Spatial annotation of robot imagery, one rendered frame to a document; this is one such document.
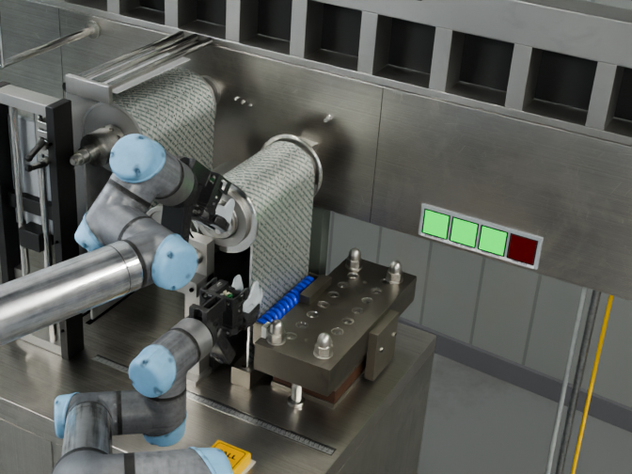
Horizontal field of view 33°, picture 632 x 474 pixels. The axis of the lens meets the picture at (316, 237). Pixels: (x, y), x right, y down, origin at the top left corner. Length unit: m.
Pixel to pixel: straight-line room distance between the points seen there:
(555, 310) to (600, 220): 1.57
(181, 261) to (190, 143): 0.65
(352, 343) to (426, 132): 0.43
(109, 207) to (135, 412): 0.39
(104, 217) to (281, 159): 0.53
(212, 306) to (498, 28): 0.71
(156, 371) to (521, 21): 0.88
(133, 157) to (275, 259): 0.53
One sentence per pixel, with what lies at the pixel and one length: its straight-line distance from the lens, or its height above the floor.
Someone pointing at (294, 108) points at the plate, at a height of 1.35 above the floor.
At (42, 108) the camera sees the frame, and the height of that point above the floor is 1.43.
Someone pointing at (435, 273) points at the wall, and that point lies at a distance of 3.70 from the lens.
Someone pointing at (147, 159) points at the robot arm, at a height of 1.49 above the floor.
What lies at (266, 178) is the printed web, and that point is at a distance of 1.97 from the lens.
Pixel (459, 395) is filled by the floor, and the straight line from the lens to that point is 3.65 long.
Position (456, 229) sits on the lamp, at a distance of 2.10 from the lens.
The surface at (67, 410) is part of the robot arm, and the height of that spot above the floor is 1.04.
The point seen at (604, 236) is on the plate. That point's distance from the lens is 2.02.
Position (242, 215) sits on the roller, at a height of 1.27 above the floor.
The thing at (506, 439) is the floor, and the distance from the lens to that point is 3.50.
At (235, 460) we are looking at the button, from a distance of 1.88.
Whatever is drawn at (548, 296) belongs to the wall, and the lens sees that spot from 3.54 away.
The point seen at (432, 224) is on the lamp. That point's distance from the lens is 2.12.
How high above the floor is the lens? 2.16
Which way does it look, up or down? 29 degrees down
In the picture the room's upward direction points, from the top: 4 degrees clockwise
